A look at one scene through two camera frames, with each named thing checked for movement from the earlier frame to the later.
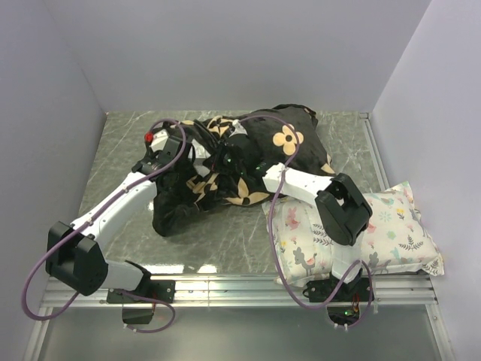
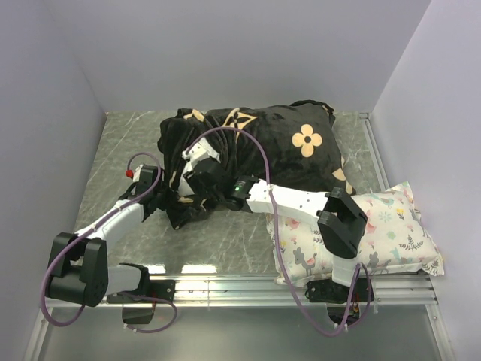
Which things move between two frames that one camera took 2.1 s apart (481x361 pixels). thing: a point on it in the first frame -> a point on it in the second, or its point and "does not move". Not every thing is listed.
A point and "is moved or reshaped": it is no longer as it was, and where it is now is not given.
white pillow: [201, 154] is moved or reshaped
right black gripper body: [225, 162] -> [199, 189]
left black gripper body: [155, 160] -> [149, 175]
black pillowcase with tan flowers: [229, 157] is moved or reshaped
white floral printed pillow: [395, 240] does not move
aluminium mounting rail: [241, 292] does not move
